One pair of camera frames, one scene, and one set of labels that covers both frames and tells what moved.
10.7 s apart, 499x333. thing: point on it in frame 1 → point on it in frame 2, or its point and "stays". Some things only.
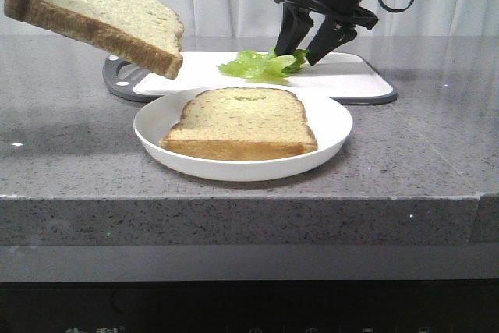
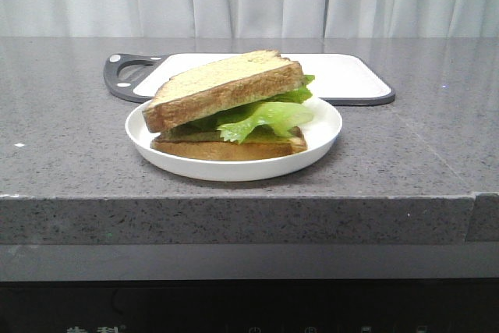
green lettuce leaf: (267, 67) → (280, 115)
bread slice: (105, 15) → (255, 78)
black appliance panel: (316, 306) stays
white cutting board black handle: (359, 78) stays
